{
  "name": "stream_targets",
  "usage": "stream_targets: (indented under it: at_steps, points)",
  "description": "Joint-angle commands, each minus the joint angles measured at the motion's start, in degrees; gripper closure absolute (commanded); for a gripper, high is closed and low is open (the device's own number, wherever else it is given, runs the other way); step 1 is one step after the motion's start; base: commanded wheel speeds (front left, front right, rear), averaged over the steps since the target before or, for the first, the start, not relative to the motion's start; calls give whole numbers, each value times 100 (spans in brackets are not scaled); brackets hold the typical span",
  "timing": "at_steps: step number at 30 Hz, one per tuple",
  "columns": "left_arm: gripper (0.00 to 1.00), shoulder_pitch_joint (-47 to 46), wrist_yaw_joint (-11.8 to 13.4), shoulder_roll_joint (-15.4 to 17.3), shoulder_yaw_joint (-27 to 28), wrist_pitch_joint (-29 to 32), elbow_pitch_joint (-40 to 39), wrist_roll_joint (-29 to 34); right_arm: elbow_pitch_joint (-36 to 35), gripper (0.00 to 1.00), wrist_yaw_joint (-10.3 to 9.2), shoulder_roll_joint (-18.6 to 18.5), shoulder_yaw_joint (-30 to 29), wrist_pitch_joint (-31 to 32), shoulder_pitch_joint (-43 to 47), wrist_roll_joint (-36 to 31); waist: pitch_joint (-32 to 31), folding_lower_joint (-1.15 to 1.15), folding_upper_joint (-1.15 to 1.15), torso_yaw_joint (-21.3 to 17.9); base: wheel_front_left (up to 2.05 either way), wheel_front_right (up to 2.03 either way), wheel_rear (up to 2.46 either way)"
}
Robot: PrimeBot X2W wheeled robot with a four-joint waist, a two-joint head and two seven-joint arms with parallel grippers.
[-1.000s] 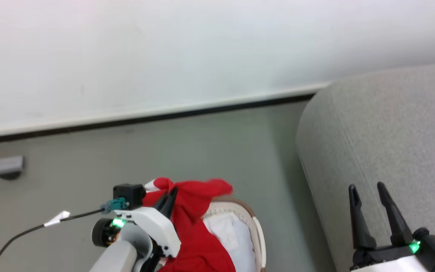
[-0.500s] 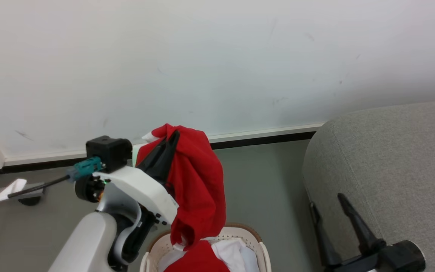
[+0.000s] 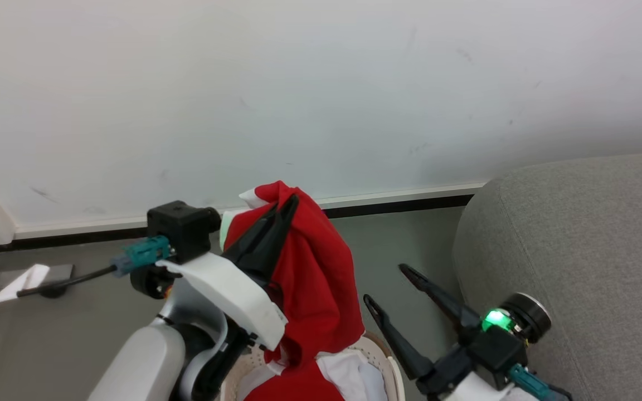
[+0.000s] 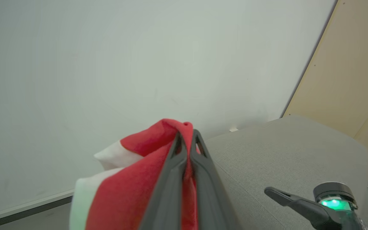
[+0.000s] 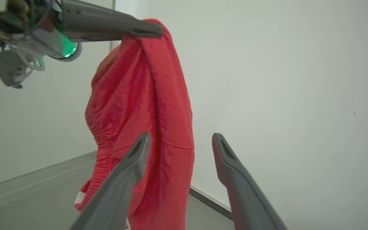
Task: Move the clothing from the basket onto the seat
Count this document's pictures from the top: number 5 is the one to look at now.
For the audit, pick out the red clothing item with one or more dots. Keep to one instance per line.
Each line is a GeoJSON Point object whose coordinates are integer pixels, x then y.
{"type": "Point", "coordinates": [139, 105]}

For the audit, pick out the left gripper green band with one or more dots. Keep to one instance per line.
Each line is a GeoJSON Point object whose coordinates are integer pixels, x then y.
{"type": "Point", "coordinates": [45, 36]}

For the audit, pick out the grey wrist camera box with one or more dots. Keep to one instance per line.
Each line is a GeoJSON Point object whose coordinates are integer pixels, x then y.
{"type": "Point", "coordinates": [6, 68]}

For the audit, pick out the dark grey baseboard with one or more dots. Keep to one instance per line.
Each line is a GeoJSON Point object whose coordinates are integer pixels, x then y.
{"type": "Point", "coordinates": [211, 203]}

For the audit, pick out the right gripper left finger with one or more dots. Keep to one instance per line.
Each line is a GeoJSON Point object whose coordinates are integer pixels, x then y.
{"type": "Point", "coordinates": [117, 191]}

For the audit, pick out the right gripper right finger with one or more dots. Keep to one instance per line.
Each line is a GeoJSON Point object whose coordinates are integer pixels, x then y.
{"type": "Point", "coordinates": [248, 201]}

